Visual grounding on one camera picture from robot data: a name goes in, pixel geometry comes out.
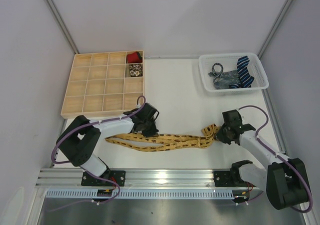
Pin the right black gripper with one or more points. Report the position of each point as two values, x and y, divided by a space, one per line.
222 134

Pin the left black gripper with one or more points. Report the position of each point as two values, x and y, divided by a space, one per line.
149 129

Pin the yellow patterned tie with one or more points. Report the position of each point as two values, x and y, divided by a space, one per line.
166 142

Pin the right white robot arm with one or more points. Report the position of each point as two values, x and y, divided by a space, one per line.
283 179

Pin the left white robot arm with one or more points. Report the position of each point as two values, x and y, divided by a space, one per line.
79 140

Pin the grey paisley tie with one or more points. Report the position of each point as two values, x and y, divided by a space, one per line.
222 79

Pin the rolled floral tie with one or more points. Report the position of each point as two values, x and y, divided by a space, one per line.
135 70

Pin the blue striped tie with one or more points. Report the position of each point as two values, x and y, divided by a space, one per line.
244 77

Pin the wooden compartment tray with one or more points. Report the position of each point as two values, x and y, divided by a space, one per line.
99 85

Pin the rolled red tie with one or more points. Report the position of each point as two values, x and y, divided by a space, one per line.
134 57

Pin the white plastic basket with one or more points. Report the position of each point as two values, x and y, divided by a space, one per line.
229 62

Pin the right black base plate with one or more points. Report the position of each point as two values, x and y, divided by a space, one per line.
228 178

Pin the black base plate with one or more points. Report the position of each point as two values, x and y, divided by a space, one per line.
228 178
117 176

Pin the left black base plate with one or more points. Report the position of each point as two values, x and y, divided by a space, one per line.
117 176

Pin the white slotted cable duct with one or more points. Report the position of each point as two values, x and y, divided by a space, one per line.
207 194

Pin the right aluminium frame post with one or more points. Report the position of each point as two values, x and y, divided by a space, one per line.
275 26

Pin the aluminium frame post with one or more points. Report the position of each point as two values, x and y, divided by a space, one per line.
275 26
61 25

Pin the aluminium mounting rail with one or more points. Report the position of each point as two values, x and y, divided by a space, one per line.
134 178

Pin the left aluminium frame post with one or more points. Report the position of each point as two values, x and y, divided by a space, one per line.
61 25

